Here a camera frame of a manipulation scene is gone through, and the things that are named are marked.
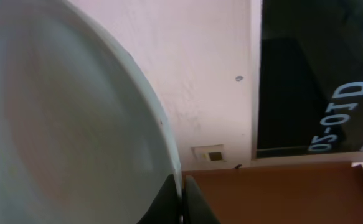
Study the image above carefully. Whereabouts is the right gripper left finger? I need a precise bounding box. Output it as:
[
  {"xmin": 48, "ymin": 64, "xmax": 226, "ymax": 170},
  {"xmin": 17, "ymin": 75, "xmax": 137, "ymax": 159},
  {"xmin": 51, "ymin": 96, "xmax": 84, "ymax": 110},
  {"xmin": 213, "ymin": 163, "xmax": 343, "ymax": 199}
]
[{"xmin": 138, "ymin": 174, "xmax": 181, "ymax": 224}]

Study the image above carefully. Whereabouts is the light blue plate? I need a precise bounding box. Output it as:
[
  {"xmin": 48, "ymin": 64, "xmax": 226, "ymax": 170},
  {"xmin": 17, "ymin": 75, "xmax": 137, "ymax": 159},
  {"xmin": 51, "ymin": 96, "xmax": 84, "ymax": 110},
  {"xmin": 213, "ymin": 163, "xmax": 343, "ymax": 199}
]
[{"xmin": 0, "ymin": 1, "xmax": 181, "ymax": 223}]

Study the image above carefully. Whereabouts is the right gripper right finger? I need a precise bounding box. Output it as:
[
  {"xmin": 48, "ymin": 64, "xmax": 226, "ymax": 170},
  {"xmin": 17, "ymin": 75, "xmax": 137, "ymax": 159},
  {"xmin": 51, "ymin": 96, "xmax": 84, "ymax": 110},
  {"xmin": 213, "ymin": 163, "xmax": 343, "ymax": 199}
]
[{"xmin": 182, "ymin": 175, "xmax": 220, "ymax": 224}]

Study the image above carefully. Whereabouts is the black window with lettering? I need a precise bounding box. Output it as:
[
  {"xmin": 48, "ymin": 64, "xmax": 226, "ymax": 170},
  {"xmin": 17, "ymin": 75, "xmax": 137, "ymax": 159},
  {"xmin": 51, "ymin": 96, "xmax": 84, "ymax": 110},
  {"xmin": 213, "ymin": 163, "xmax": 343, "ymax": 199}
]
[{"xmin": 256, "ymin": 0, "xmax": 363, "ymax": 158}]

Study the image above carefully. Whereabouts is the white wall control panel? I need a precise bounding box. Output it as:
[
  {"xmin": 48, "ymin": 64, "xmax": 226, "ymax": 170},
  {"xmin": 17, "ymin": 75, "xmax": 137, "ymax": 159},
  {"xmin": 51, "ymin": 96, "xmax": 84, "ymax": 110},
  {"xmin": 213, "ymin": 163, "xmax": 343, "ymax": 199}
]
[{"xmin": 191, "ymin": 144, "xmax": 225, "ymax": 162}]

